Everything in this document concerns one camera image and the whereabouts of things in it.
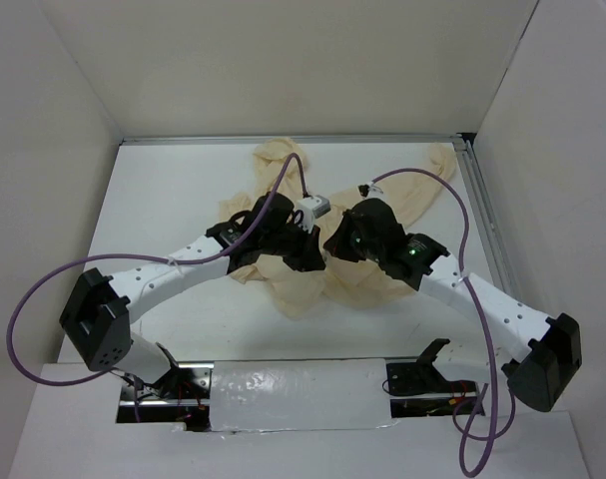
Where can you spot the aluminium frame rail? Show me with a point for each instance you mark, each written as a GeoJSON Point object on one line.
{"type": "Point", "coordinates": [164, 193]}

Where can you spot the cream yellow jacket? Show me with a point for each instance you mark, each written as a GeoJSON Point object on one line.
{"type": "Point", "coordinates": [357, 285]}

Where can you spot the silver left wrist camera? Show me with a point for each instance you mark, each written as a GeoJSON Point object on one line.
{"type": "Point", "coordinates": [310, 209]}

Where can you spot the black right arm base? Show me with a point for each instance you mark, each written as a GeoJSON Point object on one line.
{"type": "Point", "coordinates": [416, 389]}

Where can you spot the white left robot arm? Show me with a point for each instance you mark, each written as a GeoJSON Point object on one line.
{"type": "Point", "coordinates": [101, 309]}

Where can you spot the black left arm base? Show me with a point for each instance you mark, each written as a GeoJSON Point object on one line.
{"type": "Point", "coordinates": [182, 389]}

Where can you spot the white taped front board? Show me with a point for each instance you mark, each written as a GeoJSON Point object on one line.
{"type": "Point", "coordinates": [309, 395]}

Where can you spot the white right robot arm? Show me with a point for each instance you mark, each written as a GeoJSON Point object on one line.
{"type": "Point", "coordinates": [545, 351]}

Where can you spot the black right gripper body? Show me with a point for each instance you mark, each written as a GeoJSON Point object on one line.
{"type": "Point", "coordinates": [372, 249]}

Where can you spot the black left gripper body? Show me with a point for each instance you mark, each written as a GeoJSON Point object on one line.
{"type": "Point", "coordinates": [291, 244]}

